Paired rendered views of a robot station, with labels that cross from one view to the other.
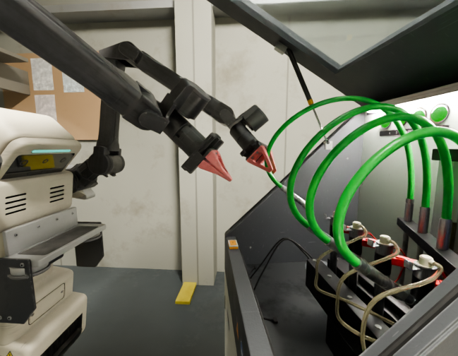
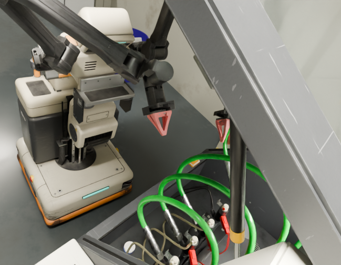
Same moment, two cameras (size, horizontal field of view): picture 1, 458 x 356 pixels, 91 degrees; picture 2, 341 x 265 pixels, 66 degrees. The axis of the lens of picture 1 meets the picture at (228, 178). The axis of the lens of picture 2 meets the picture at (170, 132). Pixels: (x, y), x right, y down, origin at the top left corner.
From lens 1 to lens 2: 0.61 m
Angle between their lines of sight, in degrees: 45
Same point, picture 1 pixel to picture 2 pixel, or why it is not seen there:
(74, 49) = (85, 41)
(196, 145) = (150, 103)
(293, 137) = not seen: outside the picture
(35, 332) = (87, 127)
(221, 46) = not seen: outside the picture
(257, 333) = (127, 211)
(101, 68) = (99, 50)
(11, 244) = (82, 87)
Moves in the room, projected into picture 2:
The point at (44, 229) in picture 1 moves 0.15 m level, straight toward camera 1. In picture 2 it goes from (101, 82) to (89, 100)
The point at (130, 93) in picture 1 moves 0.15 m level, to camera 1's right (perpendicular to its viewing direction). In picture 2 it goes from (114, 63) to (146, 93)
